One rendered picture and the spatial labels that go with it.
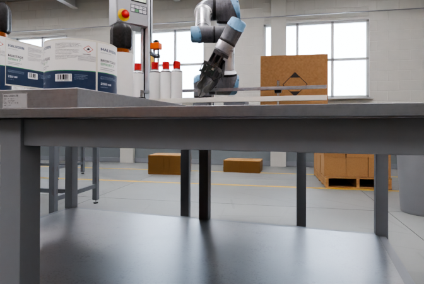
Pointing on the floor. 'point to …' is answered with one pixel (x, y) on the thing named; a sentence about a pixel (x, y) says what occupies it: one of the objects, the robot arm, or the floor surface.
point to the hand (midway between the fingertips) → (200, 94)
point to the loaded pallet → (347, 170)
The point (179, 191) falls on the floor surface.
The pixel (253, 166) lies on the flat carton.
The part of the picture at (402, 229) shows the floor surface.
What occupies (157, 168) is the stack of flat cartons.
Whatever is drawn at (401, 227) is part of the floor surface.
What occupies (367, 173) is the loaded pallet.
